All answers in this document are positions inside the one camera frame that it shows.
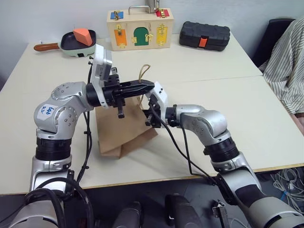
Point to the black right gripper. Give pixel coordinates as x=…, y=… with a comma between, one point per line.
x=155, y=118

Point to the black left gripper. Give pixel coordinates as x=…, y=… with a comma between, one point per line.
x=111, y=93

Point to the brown paper bag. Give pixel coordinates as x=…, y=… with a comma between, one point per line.
x=118, y=135

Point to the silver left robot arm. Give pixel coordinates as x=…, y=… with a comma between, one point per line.
x=57, y=118

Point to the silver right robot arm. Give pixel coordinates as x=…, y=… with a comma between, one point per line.
x=209, y=126

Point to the wooden lock box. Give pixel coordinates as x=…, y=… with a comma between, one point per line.
x=140, y=26

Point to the orange wedge block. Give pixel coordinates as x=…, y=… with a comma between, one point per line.
x=83, y=36

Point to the mint toy frying pan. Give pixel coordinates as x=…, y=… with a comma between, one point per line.
x=71, y=48

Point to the metal cup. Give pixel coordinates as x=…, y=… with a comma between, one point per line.
x=151, y=5

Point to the black plastic tool case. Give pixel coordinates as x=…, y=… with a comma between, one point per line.
x=209, y=32

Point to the black rounded shape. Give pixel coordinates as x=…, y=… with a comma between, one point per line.
x=183, y=211

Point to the dark grey rounded shape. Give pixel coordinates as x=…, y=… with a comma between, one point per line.
x=128, y=216

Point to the black metal clip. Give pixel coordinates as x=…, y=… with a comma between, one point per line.
x=219, y=211

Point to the black chair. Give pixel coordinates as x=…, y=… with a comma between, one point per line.
x=273, y=40

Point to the person in striped shirt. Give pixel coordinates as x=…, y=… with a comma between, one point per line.
x=287, y=66

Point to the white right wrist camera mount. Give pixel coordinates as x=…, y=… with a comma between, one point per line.
x=162, y=95

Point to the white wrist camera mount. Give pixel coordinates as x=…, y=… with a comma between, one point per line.
x=101, y=59
x=162, y=95

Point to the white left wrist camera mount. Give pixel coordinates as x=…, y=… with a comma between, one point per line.
x=101, y=59

